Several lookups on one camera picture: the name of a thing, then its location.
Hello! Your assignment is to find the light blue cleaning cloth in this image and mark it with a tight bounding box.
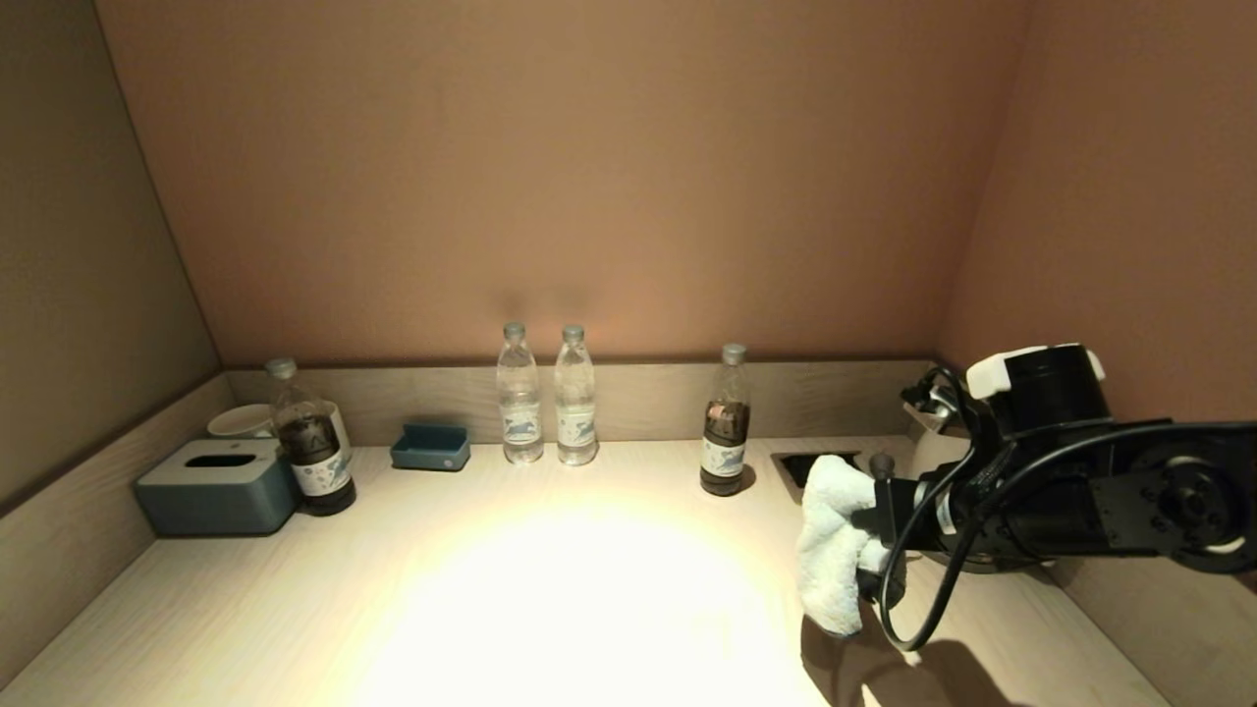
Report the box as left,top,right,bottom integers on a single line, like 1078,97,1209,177
795,454,893,637

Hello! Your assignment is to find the grey kettle base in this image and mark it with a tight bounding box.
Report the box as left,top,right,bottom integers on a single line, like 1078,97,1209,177
908,548,1044,576

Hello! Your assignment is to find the recessed black table socket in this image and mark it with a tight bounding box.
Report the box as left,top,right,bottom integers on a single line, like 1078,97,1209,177
772,451,863,492

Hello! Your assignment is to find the dark drink bottle, nearly full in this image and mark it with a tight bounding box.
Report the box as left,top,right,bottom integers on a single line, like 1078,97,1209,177
699,343,751,497

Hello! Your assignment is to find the clear water bottle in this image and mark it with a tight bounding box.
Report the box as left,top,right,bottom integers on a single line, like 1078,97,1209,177
496,322,544,464
554,325,600,466

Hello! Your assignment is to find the small blue plastic tray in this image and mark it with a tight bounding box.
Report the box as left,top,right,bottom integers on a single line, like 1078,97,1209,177
391,422,471,473

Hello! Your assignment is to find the dark drink bottle, half full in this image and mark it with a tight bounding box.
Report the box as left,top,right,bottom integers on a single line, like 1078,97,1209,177
265,357,357,517

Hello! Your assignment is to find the blue-grey tissue box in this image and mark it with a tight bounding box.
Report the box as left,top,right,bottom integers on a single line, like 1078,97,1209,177
136,438,301,537

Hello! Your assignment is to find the long black robot cable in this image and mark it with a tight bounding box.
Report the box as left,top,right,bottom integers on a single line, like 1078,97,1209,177
877,368,1257,653

